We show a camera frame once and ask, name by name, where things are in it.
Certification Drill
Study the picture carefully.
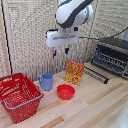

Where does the white rounded object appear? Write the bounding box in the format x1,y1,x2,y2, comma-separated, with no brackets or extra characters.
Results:
114,104,128,128

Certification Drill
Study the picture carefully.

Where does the red plastic shopping basket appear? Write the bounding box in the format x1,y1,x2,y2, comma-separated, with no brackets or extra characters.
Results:
0,72,45,125

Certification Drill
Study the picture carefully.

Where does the beige woven folding screen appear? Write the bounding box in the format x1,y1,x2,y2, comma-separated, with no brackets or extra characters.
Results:
0,0,128,82

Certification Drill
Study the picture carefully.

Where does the red plastic bowl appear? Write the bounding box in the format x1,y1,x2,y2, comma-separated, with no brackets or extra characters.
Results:
56,83,76,101

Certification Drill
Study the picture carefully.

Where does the yellow red food box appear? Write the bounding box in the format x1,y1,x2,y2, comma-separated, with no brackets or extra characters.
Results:
64,60,86,86

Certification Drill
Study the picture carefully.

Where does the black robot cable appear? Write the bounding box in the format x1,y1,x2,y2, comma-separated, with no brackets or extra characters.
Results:
78,29,128,42

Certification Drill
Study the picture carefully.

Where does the black oven tray rack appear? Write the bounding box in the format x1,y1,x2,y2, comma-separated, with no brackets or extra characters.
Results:
90,44,128,76

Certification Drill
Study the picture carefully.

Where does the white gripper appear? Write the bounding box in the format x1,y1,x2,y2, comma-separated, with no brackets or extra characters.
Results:
45,28,80,59

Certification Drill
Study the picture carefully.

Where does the blue plastic cup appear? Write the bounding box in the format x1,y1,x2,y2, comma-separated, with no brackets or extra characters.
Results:
37,72,55,92

